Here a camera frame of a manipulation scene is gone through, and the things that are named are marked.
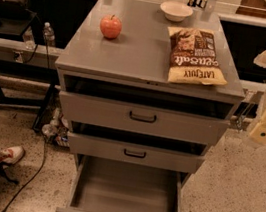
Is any brown yellow chip bag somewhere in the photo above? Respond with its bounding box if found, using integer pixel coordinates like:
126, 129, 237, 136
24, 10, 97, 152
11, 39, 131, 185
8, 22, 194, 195
168, 26, 227, 86

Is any grey metal drawer cabinet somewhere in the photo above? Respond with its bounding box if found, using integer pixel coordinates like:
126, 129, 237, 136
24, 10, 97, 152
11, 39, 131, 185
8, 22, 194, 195
37, 0, 259, 196

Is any bottom grey drawer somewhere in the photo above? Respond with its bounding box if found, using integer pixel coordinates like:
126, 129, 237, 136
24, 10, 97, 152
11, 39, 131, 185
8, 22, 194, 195
56, 156, 182, 212

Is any grey drawer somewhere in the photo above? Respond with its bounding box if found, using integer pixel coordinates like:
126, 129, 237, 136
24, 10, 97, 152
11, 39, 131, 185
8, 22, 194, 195
60, 91, 229, 145
56, 156, 182, 212
67, 132, 204, 174

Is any middle grey drawer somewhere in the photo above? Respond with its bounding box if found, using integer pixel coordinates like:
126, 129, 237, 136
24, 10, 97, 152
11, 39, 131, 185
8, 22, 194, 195
67, 132, 204, 174

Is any top grey drawer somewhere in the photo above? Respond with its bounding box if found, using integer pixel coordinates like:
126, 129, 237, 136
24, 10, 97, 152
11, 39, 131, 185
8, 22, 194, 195
60, 91, 229, 145

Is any white ceramic bowl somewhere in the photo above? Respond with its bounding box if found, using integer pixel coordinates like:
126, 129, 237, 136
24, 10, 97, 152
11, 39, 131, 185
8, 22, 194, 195
160, 1, 193, 22

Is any red apple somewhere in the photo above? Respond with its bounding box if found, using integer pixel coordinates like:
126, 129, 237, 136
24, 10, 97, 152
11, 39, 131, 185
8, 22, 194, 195
99, 15, 122, 39

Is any clutter of bottles on floor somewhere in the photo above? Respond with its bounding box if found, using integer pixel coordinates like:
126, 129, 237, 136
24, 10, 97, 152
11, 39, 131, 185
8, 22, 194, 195
42, 108, 69, 148

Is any clear plastic water bottle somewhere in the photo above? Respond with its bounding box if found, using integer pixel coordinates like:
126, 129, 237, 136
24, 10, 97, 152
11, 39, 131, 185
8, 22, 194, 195
43, 22, 56, 48

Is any white red sneaker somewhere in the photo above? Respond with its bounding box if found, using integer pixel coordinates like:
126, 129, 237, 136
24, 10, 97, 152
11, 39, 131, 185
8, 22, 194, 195
0, 145, 25, 165

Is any black floor cable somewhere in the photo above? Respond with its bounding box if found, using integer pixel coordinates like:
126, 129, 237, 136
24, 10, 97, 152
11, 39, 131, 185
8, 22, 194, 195
0, 130, 51, 212

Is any black table frame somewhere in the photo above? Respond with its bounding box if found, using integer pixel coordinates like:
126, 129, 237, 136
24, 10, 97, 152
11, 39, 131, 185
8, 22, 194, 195
0, 58, 59, 132

